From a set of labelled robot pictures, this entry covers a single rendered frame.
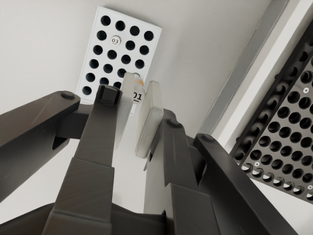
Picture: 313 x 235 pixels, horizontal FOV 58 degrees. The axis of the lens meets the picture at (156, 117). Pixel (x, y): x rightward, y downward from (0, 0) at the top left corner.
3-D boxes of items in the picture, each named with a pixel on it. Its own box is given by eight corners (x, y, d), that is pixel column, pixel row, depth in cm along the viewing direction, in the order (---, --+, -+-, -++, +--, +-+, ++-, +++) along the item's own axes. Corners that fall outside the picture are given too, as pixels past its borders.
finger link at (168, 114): (160, 137, 14) (217, 155, 14) (157, 105, 18) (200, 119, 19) (150, 163, 14) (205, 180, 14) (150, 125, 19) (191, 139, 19)
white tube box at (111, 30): (134, 107, 43) (133, 116, 40) (79, 91, 42) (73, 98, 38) (160, 27, 39) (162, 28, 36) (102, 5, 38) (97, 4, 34)
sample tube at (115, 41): (121, 44, 40) (118, 48, 35) (112, 41, 39) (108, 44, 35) (123, 35, 39) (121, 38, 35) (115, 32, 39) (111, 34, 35)
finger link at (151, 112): (151, 108, 15) (164, 112, 15) (150, 79, 21) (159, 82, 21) (133, 156, 16) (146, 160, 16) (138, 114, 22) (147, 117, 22)
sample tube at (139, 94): (142, 90, 26) (142, 107, 21) (129, 86, 25) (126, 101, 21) (146, 78, 25) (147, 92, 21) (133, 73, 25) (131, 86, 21)
